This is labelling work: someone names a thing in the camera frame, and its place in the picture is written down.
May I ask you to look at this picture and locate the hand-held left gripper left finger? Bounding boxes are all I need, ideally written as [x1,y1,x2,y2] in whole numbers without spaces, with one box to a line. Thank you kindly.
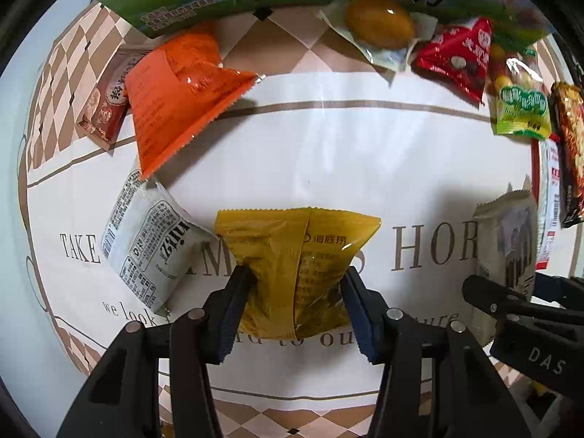
[55,266,254,438]

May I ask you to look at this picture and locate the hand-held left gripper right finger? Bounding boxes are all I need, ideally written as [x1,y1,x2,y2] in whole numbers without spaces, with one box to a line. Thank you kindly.
[340,267,534,438]

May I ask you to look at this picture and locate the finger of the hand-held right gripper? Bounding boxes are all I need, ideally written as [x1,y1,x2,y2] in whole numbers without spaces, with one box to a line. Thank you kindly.
[462,275,584,329]
[531,273,584,308]

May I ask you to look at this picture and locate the beige snack packet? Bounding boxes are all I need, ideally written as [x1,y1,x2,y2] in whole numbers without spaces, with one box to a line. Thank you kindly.
[472,176,541,347]

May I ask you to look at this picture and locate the yellow snack packet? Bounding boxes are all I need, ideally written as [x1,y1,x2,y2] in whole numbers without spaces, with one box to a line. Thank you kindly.
[214,207,381,341]

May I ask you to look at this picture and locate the white snack packet red edge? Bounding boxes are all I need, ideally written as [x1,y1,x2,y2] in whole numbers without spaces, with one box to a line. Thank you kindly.
[531,137,564,272]

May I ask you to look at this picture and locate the white snack packet black print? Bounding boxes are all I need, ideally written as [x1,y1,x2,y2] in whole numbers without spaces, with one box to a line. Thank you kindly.
[101,170,220,315]

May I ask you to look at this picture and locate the dark noodle snack packet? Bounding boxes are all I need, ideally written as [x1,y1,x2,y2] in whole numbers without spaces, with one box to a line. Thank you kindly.
[549,81,584,229]

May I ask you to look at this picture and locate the green candy packet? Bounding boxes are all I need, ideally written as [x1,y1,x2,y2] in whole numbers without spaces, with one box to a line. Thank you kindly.
[487,43,554,141]

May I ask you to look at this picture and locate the orange snack packet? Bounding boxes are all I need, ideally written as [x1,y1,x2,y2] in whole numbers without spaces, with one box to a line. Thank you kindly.
[124,22,265,181]

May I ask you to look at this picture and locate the red chocolate snack packet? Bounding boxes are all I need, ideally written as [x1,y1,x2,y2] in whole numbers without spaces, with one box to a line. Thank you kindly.
[411,17,494,108]

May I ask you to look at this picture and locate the brown-red snack packet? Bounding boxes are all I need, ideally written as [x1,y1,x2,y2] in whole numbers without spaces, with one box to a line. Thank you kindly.
[75,48,156,150]

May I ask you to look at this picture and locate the clear packet with yellow bun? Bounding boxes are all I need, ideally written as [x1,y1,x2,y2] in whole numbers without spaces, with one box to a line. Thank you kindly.
[318,0,439,74]

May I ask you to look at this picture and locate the cardboard box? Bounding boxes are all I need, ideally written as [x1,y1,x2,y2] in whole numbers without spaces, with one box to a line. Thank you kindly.
[73,0,555,39]

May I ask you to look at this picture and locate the checkered printed tablecloth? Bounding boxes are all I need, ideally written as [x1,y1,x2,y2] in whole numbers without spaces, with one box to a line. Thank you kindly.
[18,0,566,438]

